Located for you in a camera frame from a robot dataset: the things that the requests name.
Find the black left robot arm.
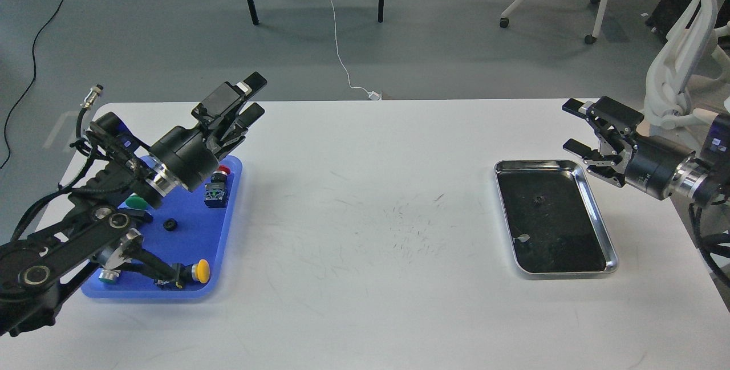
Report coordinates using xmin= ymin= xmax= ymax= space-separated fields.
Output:
xmin=2 ymin=72 xmax=267 ymax=337

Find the red push button switch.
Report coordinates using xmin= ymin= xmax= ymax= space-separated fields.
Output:
xmin=204 ymin=165 xmax=230 ymax=209

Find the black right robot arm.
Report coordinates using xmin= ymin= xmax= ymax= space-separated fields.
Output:
xmin=563 ymin=96 xmax=729 ymax=284

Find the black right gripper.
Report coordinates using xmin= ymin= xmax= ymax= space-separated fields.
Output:
xmin=562 ymin=96 xmax=697 ymax=200

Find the silver metal tray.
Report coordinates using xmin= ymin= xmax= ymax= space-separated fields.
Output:
xmin=494 ymin=160 xmax=619 ymax=279

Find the green button bottom left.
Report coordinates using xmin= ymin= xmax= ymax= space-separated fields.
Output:
xmin=98 ymin=269 xmax=121 ymax=285

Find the green push button switch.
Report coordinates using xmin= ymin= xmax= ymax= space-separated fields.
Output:
xmin=124 ymin=194 xmax=149 ymax=210

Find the blue plastic tray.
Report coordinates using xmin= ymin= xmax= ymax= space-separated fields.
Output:
xmin=81 ymin=156 xmax=244 ymax=300

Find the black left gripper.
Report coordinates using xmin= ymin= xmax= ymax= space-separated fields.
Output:
xmin=149 ymin=72 xmax=267 ymax=192

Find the white cable on floor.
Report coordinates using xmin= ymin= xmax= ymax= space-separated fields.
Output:
xmin=274 ymin=0 xmax=383 ymax=100

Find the black cable on floor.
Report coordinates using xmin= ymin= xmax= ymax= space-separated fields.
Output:
xmin=0 ymin=0 xmax=137 ymax=170

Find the small black gear on blue tray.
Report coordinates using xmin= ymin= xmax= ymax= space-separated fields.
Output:
xmin=163 ymin=218 xmax=178 ymax=231

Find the yellow push button switch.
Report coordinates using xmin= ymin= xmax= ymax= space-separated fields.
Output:
xmin=153 ymin=259 xmax=211 ymax=290

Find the white office chair right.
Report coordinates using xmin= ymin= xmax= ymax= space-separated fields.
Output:
xmin=642 ymin=0 xmax=728 ymax=130

